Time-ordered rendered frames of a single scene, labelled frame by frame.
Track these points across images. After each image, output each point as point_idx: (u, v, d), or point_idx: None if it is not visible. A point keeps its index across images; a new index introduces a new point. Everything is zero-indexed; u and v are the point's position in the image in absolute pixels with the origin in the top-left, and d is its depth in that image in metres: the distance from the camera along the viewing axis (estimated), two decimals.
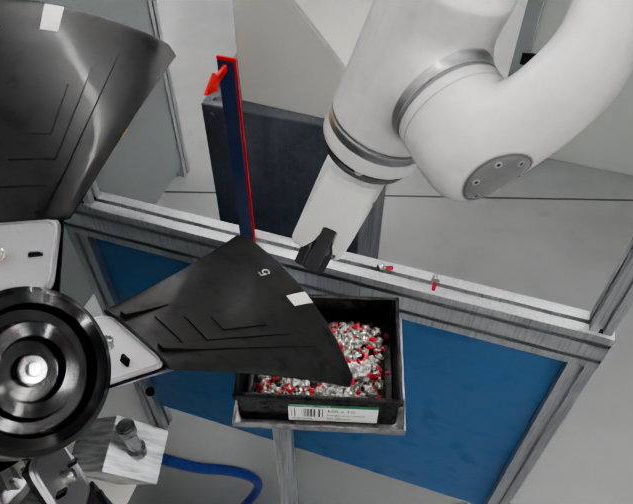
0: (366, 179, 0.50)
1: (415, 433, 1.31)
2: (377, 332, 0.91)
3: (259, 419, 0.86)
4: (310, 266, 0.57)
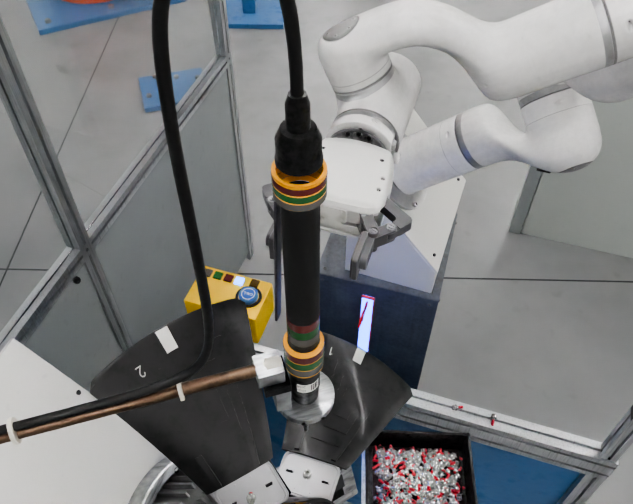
0: None
1: None
2: (454, 456, 1.33)
3: None
4: (263, 190, 0.70)
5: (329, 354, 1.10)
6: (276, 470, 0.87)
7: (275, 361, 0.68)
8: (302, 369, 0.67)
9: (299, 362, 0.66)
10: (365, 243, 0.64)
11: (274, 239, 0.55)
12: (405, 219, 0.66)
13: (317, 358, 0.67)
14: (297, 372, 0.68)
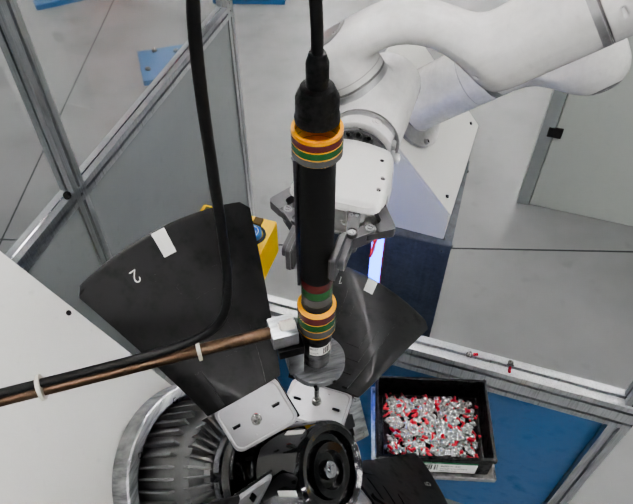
0: None
1: None
2: (470, 404, 1.25)
3: None
4: (270, 203, 0.69)
5: (339, 283, 1.03)
6: (283, 390, 0.80)
7: (290, 323, 0.71)
8: (315, 331, 0.70)
9: (313, 323, 0.69)
10: (343, 244, 0.63)
11: (294, 200, 0.58)
12: (388, 225, 0.65)
13: (330, 319, 0.69)
14: (310, 334, 0.71)
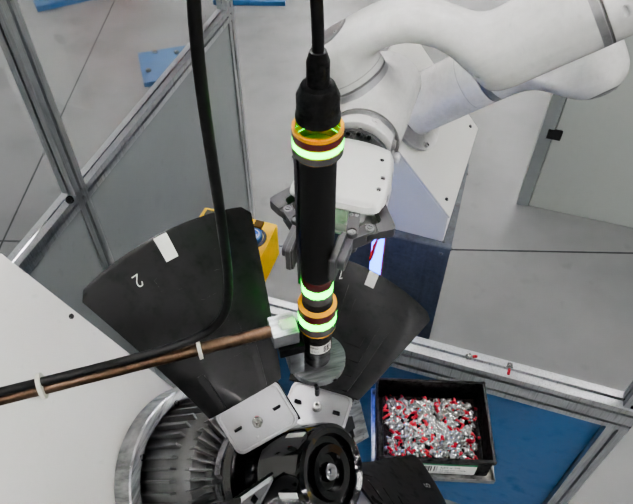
0: None
1: None
2: (469, 406, 1.26)
3: None
4: (270, 203, 0.68)
5: (339, 278, 1.02)
6: (284, 393, 0.81)
7: (290, 322, 0.71)
8: (315, 330, 0.70)
9: (313, 321, 0.69)
10: (343, 244, 0.63)
11: (295, 198, 0.58)
12: (388, 225, 0.65)
13: (330, 318, 0.70)
14: (311, 332, 0.71)
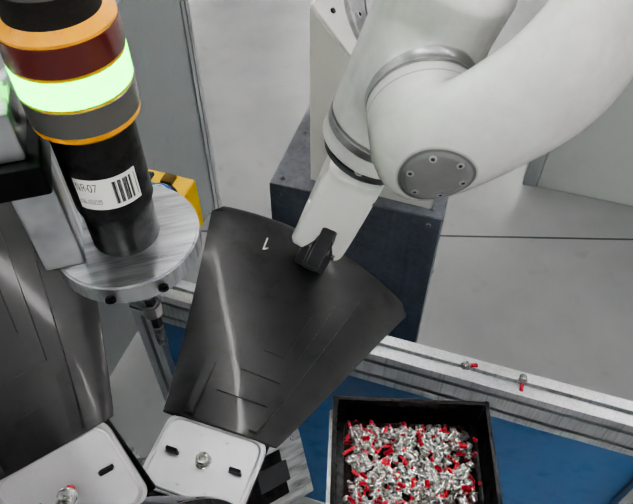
0: (366, 180, 0.50)
1: None
2: (466, 437, 0.89)
3: None
4: (310, 266, 0.57)
5: (262, 249, 0.65)
6: (123, 442, 0.44)
7: None
8: (53, 105, 0.23)
9: (33, 67, 0.22)
10: None
11: None
12: None
13: (91, 60, 0.22)
14: (46, 119, 0.23)
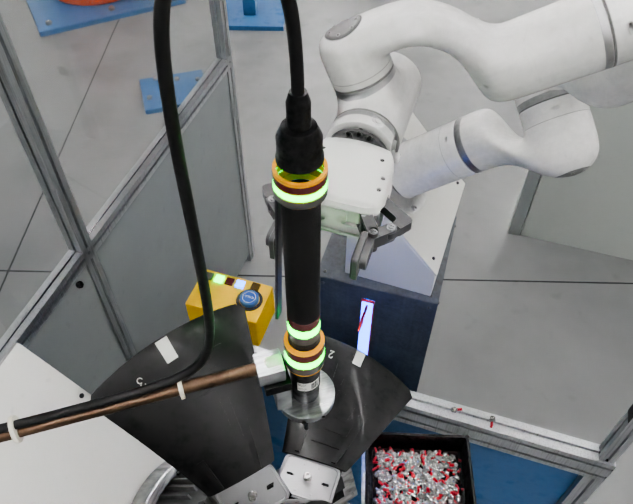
0: None
1: None
2: (454, 458, 1.34)
3: None
4: (263, 189, 0.70)
5: None
6: (337, 484, 0.96)
7: (276, 360, 0.68)
8: (302, 368, 0.67)
9: (300, 360, 0.66)
10: (365, 243, 0.64)
11: (275, 238, 0.55)
12: (405, 219, 0.66)
13: (318, 356, 0.67)
14: (298, 370, 0.68)
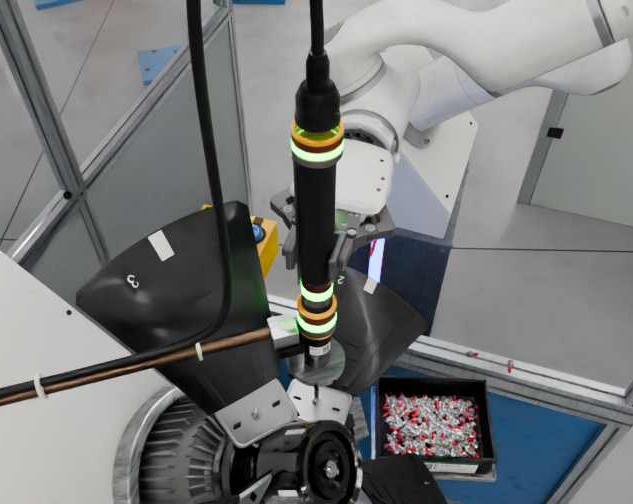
0: None
1: None
2: (470, 404, 1.25)
3: None
4: (270, 203, 0.69)
5: (424, 482, 1.04)
6: (349, 410, 0.88)
7: (290, 323, 0.71)
8: (315, 331, 0.70)
9: (313, 322, 0.69)
10: (343, 244, 0.63)
11: (294, 200, 0.58)
12: (388, 225, 0.65)
13: (330, 319, 0.70)
14: (310, 333, 0.71)
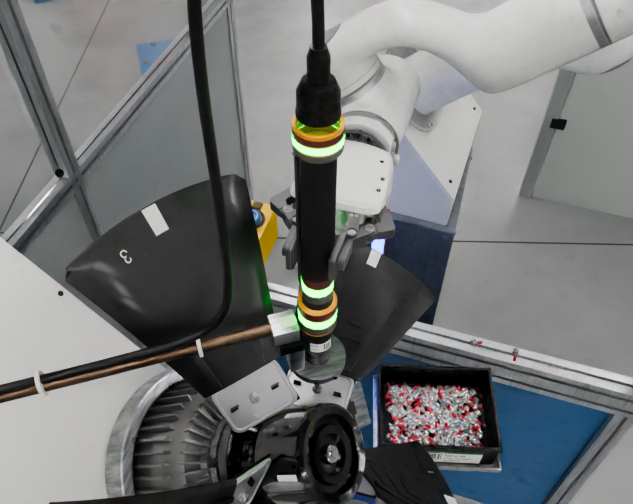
0: None
1: None
2: (474, 393, 1.22)
3: None
4: (270, 203, 0.69)
5: (428, 471, 1.01)
6: (351, 394, 0.85)
7: (290, 320, 0.71)
8: (316, 327, 0.70)
9: (314, 319, 0.69)
10: (343, 244, 0.63)
11: (295, 195, 0.58)
12: (388, 225, 0.65)
13: (330, 315, 0.69)
14: (311, 330, 0.71)
